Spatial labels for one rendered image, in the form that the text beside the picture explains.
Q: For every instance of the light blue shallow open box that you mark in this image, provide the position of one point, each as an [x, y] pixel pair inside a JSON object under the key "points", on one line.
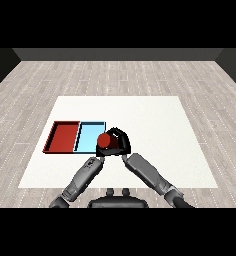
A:
{"points": [[88, 136]]}

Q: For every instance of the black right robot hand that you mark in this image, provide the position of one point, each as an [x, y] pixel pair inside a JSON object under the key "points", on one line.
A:
{"points": [[124, 141]]}

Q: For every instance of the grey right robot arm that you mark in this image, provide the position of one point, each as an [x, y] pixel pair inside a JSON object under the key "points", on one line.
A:
{"points": [[146, 171]]}

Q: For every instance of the dark grey robot body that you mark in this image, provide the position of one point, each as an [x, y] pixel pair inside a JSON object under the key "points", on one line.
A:
{"points": [[118, 201]]}

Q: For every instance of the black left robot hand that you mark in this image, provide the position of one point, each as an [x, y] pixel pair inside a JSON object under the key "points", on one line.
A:
{"points": [[107, 152]]}

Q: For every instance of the red shallow open box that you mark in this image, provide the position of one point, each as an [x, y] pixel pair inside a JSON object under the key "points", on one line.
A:
{"points": [[62, 136]]}

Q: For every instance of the red can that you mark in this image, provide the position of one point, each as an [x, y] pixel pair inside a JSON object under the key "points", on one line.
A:
{"points": [[105, 141]]}

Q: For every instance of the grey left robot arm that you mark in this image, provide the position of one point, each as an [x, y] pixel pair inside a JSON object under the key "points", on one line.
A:
{"points": [[84, 173]]}

